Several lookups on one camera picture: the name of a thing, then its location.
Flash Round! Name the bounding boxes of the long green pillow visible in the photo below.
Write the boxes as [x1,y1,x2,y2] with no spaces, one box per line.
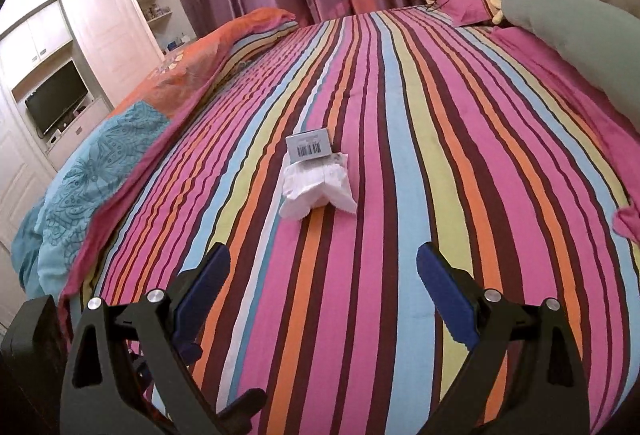
[500,0,640,136]

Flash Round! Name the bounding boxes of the black television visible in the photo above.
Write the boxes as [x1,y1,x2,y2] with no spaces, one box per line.
[25,60,88,136]

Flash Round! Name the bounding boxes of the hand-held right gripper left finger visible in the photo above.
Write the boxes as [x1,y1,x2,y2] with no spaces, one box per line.
[59,242,236,435]

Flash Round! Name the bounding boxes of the white tissue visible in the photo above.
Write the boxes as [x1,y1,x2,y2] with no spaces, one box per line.
[277,152,358,220]

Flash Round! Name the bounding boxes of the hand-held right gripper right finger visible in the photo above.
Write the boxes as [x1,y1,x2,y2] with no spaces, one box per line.
[416,241,593,435]

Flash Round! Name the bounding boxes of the striped colourful bed sheet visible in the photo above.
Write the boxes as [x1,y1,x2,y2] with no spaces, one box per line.
[57,5,640,435]

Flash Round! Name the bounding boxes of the small grey barcode box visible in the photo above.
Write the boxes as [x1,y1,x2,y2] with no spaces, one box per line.
[285,128,333,162]

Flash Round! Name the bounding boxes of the white wardrobe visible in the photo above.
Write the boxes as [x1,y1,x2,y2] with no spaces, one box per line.
[60,0,198,108]

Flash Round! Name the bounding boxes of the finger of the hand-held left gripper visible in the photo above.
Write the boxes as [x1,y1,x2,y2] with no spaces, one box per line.
[212,387,268,435]
[127,349,153,398]

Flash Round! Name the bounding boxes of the white television cabinet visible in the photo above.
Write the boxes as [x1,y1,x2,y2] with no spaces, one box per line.
[0,0,113,331]

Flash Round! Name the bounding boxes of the orange and blue quilt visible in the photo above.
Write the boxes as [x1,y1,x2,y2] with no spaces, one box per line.
[10,6,301,311]

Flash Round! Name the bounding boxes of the pink pillow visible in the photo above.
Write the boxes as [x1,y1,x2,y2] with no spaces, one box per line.
[440,0,501,27]

